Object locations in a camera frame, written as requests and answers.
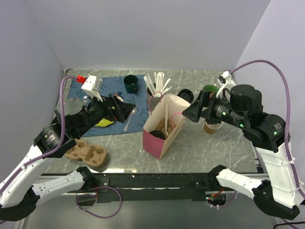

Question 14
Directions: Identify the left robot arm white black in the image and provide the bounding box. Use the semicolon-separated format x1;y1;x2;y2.
0;94;136;221

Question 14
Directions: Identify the green inside ceramic mug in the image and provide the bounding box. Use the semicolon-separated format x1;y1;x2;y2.
203;84;219;94

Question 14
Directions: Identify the blue alphabet placemat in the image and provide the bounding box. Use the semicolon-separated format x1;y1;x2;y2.
83;75;148;136

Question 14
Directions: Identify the yellow dotted plate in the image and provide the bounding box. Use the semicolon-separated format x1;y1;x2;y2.
95;119;115;128

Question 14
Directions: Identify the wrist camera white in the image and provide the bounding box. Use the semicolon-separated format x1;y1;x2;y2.
81;75;102;101
216;71;236;101

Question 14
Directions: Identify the stack of paper cups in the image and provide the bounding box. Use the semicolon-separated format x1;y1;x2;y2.
203;121;223;135

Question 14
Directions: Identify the black plastic cup lid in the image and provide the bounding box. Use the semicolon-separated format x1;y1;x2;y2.
150;130;166;140

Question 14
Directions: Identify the single white straw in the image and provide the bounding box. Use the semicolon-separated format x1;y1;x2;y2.
164;103;169;139

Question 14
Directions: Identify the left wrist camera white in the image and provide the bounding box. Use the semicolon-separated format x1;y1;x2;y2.
81;75;102;101

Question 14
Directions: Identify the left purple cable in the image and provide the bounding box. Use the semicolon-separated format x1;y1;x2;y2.
0;75;79;191

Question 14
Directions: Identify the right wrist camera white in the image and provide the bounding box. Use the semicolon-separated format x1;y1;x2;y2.
216;71;236;101

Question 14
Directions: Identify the pink paper gift bag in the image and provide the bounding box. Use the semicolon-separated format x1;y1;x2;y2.
142;94;190;160

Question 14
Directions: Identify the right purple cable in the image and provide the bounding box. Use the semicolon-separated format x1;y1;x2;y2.
230;59;305;206

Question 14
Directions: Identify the dark teal mug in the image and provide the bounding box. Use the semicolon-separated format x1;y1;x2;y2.
123;75;139;94

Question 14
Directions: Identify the cartoon mouse coaster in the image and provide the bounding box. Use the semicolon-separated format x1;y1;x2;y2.
115;94;124;102

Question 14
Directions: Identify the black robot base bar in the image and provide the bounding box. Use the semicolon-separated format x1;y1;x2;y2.
65;173;236;204

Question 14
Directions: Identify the brown cardboard cup carrier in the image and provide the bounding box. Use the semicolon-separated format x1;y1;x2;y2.
65;139;107;167
156;118;177;139

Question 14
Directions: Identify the silver spoon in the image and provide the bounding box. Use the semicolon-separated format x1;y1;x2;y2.
123;107;137;132

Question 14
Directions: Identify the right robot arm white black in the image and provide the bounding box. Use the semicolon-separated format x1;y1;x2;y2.
182;84;305;220

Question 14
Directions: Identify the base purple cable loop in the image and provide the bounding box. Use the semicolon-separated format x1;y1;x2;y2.
75;186;123;219

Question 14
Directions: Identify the stack of black lids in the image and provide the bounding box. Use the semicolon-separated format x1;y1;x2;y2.
177;89;194;103

